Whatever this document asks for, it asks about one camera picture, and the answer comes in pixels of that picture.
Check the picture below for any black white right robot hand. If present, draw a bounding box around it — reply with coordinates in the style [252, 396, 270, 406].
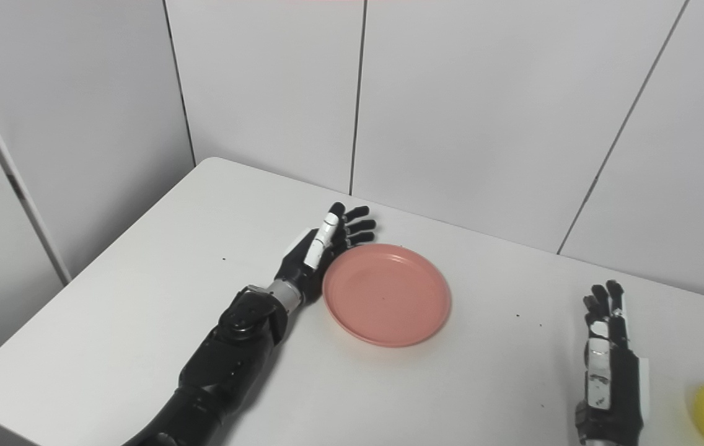
[575, 280, 650, 446]

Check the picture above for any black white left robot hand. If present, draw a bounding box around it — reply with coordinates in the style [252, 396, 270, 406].
[273, 202, 377, 304]

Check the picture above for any pink round plate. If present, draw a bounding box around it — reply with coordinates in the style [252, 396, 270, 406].
[322, 243, 452, 348]

